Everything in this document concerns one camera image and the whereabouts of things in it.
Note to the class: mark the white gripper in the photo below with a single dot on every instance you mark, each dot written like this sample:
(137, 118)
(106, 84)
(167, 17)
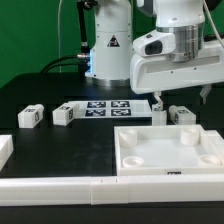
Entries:
(167, 61)

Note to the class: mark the white square tabletop part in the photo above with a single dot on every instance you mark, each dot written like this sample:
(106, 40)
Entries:
(164, 150)

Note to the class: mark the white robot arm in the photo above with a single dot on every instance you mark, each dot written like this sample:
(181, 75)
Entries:
(118, 23)

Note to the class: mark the white sheet with markers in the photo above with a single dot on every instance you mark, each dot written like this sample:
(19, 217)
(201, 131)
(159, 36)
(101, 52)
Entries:
(112, 109)

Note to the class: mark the white right obstacle wall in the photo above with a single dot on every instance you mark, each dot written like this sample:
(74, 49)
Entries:
(213, 133)

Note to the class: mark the white obstacle wall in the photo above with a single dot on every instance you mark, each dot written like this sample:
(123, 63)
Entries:
(6, 149)
(111, 190)
(213, 133)

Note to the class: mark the white front obstacle wall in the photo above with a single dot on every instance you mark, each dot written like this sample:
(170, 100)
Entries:
(111, 190)

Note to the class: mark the white left obstacle wall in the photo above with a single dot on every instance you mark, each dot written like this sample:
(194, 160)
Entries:
(6, 149)

